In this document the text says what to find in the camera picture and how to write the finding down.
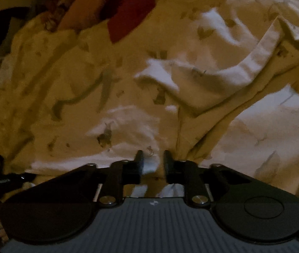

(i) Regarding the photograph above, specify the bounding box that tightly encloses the white floral bed sheet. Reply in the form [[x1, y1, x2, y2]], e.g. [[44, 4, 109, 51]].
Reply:
[[0, 0, 299, 184]]

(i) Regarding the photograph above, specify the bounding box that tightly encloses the dark red cloth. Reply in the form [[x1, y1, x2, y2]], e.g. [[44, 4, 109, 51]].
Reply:
[[107, 0, 156, 43]]

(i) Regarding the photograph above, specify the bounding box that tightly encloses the white floral small garment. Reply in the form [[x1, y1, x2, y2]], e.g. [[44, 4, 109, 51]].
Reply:
[[30, 21, 299, 196]]

